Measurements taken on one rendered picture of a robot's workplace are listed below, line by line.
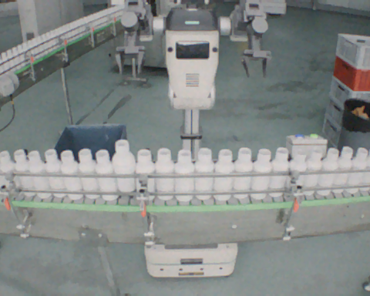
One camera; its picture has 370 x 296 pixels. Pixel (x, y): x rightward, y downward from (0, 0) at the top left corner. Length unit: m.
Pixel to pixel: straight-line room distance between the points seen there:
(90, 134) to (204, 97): 0.57
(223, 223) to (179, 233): 0.15
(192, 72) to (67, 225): 0.83
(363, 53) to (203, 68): 1.90
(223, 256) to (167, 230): 0.82
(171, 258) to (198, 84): 0.94
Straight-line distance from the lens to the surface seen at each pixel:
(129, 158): 0.99
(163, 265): 1.94
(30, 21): 6.90
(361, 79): 3.18
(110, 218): 1.10
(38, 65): 2.75
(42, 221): 1.21
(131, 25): 1.16
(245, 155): 0.99
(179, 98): 1.54
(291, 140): 1.19
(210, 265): 1.94
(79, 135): 1.68
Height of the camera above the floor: 1.71
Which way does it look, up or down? 33 degrees down
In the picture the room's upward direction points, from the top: straight up
